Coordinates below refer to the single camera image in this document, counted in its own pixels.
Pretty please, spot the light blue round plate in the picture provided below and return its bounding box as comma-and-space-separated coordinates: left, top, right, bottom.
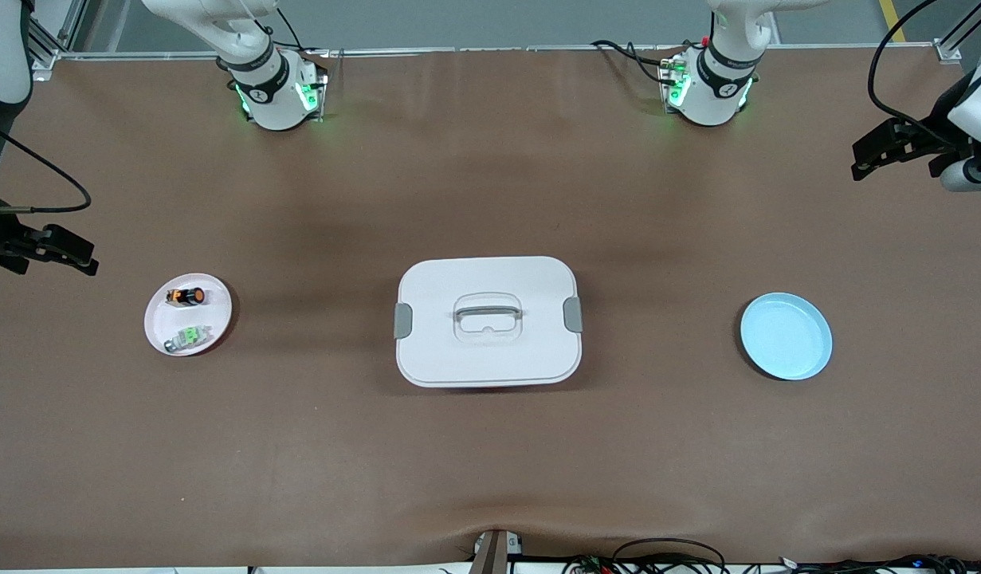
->
740, 292, 834, 381

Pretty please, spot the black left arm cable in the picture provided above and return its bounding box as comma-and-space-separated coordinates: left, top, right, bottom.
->
868, 0, 977, 136

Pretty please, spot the black looped cable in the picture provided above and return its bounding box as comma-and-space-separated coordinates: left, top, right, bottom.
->
611, 538, 728, 574

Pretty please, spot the grey box lid handle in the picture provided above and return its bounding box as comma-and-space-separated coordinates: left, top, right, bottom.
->
455, 301, 523, 324

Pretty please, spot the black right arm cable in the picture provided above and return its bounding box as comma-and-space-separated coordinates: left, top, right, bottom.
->
0, 126, 92, 214

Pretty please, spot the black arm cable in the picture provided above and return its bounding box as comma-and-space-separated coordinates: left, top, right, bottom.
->
0, 126, 92, 214
868, 0, 977, 136

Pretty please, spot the white lidded storage box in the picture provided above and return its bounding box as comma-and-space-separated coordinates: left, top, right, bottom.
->
394, 255, 583, 389

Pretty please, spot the black base power cable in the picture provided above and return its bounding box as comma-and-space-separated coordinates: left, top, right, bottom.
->
591, 38, 682, 85

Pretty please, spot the aluminium frame post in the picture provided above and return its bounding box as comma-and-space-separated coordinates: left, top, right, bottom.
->
934, 0, 981, 64
24, 0, 88, 70

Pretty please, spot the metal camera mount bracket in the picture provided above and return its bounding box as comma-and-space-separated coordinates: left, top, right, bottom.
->
468, 529, 524, 574

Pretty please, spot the silver table edge rail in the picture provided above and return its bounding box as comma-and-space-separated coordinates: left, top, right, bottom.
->
56, 43, 937, 61

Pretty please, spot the black cable bundle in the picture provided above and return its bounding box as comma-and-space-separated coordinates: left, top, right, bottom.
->
777, 552, 981, 574

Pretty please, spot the green push-button switch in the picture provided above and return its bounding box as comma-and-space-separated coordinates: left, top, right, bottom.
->
163, 324, 214, 354

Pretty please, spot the pink round plate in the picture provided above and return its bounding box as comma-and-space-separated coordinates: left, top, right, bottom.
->
143, 273, 233, 357

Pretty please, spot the brown table mat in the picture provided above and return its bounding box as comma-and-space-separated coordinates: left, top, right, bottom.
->
0, 46, 981, 569

